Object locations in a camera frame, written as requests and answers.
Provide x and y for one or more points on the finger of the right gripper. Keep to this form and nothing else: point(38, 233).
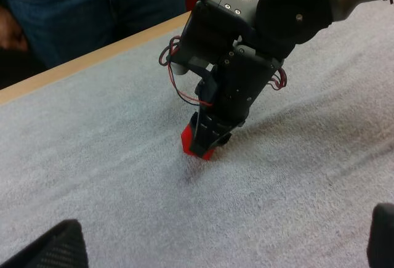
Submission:
point(225, 140)
point(207, 132)

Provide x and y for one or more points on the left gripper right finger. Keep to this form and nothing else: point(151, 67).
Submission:
point(383, 237)

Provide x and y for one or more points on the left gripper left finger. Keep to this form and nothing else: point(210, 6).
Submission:
point(58, 246)

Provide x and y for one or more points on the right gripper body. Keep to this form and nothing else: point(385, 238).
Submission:
point(240, 83)

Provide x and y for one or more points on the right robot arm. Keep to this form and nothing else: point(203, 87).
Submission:
point(292, 12)

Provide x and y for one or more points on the person's hand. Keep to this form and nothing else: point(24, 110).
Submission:
point(10, 34)

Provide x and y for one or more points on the person's legs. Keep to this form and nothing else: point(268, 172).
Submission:
point(92, 12)

